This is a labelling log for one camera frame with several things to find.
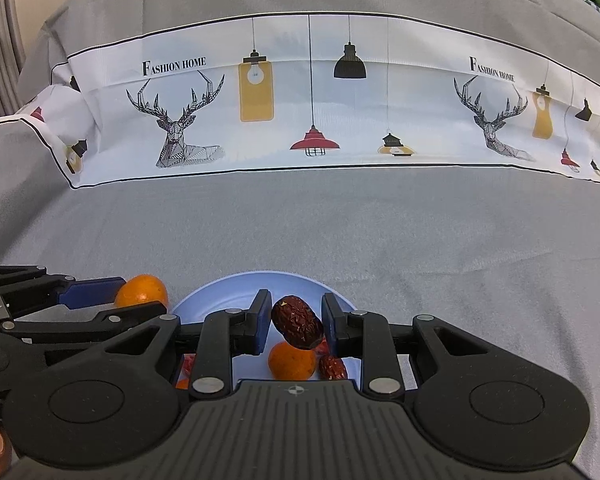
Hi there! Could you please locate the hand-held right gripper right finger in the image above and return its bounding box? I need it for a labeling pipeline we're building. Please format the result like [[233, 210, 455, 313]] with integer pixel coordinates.
[[321, 292, 501, 397]]

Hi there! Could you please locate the light blue plate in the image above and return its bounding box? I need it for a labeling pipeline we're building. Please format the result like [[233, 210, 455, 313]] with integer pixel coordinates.
[[171, 270, 365, 392]]

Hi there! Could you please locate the dried red date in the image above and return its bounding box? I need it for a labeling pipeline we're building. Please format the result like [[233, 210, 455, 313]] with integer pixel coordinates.
[[271, 295, 325, 350], [318, 354, 349, 381]]

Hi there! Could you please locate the plastic-wrapped small orange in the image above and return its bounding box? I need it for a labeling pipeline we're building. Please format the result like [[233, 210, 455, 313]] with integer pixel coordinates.
[[114, 274, 169, 310]]

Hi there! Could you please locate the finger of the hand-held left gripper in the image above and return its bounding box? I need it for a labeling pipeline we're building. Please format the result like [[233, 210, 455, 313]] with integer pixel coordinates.
[[0, 301, 168, 352], [0, 265, 127, 317]]

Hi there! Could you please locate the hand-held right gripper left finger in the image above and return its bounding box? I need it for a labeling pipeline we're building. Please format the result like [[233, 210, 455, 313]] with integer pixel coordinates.
[[95, 289, 273, 397]]

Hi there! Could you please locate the grey bedsheet with printed band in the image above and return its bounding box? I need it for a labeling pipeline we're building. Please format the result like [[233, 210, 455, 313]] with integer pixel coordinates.
[[0, 0, 600, 480]]

